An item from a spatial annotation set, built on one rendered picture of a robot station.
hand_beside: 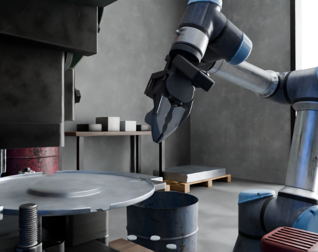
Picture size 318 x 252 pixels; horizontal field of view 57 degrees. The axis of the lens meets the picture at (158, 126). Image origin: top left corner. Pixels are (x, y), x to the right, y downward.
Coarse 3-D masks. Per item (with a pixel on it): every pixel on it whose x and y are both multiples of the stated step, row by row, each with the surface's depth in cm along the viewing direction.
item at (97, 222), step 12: (156, 180) 58; (48, 216) 48; (60, 216) 45; (72, 216) 44; (84, 216) 45; (96, 216) 47; (48, 228) 48; (60, 228) 45; (72, 228) 44; (84, 228) 45; (96, 228) 47; (72, 240) 44; (84, 240) 45
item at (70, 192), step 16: (16, 176) 56; (32, 176) 58; (48, 176) 58; (64, 176) 59; (80, 176) 59; (96, 176) 59; (112, 176) 60; (128, 176) 60; (0, 192) 45; (16, 192) 45; (32, 192) 44; (48, 192) 43; (64, 192) 43; (80, 192) 44; (96, 192) 45; (112, 192) 46; (128, 192) 46; (144, 192) 47; (16, 208) 37; (48, 208) 37; (64, 208) 37; (80, 208) 35; (112, 208) 38
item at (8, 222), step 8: (8, 216) 35; (16, 216) 36; (40, 216) 38; (0, 224) 35; (8, 224) 35; (16, 224) 36; (40, 224) 38; (0, 232) 35; (8, 232) 35; (16, 232) 36; (40, 232) 38; (40, 240) 38
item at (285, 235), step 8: (272, 232) 34; (280, 232) 34; (288, 232) 34; (296, 232) 34; (304, 232) 34; (312, 232) 34; (264, 240) 32; (272, 240) 32; (280, 240) 32; (288, 240) 32; (296, 240) 32; (304, 240) 32; (312, 240) 32; (264, 248) 32; (272, 248) 31; (280, 248) 31; (288, 248) 30; (296, 248) 30; (304, 248) 30; (312, 248) 30
